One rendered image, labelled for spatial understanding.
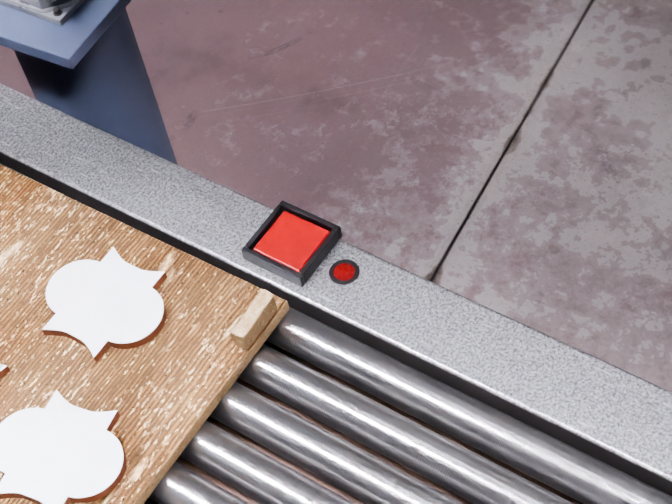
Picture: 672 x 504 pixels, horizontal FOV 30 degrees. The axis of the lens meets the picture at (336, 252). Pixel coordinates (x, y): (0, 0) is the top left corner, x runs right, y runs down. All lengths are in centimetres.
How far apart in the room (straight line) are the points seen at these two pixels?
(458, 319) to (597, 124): 143
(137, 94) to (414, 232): 78
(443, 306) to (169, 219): 32
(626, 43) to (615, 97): 16
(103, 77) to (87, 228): 50
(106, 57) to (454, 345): 78
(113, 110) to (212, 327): 68
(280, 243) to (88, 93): 61
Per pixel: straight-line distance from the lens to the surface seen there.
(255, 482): 119
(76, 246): 136
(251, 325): 122
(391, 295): 127
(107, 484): 118
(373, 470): 117
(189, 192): 140
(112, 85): 185
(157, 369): 124
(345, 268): 130
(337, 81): 276
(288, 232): 132
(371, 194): 254
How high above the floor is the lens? 196
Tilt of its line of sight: 53 degrees down
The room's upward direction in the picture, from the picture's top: 11 degrees counter-clockwise
